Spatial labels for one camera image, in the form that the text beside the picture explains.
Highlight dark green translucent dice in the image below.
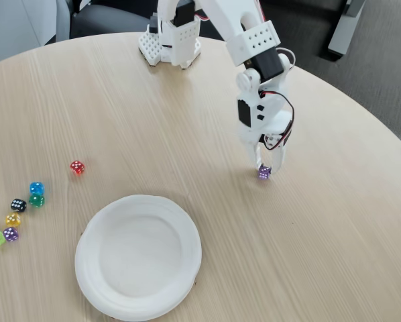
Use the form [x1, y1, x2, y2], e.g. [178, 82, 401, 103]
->
[28, 193, 46, 209]

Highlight black upholstered seat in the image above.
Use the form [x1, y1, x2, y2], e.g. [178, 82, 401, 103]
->
[259, 0, 348, 62]

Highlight grey desk leg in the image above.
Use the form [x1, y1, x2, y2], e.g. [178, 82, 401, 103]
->
[327, 0, 365, 62]

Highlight red and black servo cable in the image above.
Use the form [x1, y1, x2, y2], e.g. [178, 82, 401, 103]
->
[258, 89, 296, 149]

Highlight dark grey chair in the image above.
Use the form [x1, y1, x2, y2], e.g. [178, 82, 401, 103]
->
[69, 0, 160, 40]

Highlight black dice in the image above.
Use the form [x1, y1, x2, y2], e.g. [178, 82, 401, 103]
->
[10, 198, 27, 214]

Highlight white paper plate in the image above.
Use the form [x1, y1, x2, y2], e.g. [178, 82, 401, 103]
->
[74, 194, 203, 321]

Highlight pale grey cabinet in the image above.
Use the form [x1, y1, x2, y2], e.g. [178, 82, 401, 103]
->
[0, 0, 70, 68]

